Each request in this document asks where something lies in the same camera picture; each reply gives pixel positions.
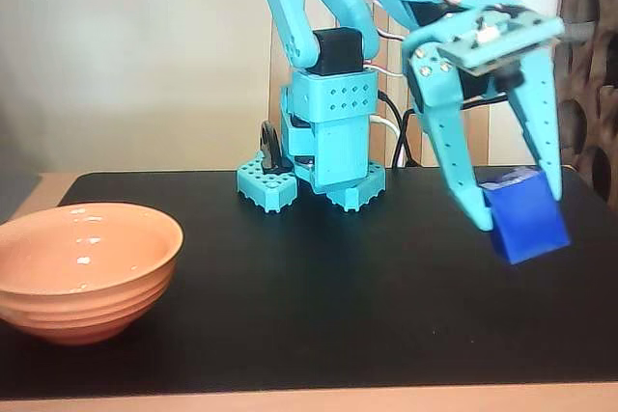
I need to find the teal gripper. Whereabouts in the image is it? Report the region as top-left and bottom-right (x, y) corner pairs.
(403, 8), (565, 233)

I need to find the blue cube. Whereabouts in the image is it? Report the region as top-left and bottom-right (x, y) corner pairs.
(480, 166), (572, 266)

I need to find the orange bowl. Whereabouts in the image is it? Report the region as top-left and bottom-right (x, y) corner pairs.
(0, 203), (185, 346)

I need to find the black mat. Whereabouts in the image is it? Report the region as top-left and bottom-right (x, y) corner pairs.
(0, 166), (618, 393)

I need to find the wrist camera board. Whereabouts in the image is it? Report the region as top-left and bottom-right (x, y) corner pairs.
(436, 4), (567, 90)

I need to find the black cable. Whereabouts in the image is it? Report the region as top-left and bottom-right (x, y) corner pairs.
(376, 91), (420, 168)

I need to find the white cable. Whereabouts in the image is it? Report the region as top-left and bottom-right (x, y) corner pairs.
(369, 115), (405, 167)

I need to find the grey camera cable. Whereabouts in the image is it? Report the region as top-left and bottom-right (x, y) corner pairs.
(561, 19), (599, 45)

